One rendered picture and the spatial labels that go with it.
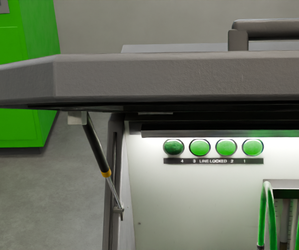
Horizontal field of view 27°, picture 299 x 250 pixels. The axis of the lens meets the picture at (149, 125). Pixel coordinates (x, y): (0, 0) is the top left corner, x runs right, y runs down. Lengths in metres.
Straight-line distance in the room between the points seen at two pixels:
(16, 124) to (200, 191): 2.54
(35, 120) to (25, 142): 0.18
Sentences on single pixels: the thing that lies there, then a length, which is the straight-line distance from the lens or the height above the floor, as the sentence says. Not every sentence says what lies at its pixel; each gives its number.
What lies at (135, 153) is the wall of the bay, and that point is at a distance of 1.46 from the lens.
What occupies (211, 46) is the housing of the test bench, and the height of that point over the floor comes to 1.50.
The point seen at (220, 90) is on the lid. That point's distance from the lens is 0.46.
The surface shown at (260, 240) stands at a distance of 1.49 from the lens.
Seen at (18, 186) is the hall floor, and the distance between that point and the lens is 3.81.
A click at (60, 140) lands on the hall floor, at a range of 4.18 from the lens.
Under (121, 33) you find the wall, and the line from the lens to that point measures 5.16.
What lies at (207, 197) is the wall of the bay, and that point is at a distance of 1.52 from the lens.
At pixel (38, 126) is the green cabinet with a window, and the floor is 0.23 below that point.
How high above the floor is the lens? 2.16
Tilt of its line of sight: 31 degrees down
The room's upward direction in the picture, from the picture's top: 4 degrees counter-clockwise
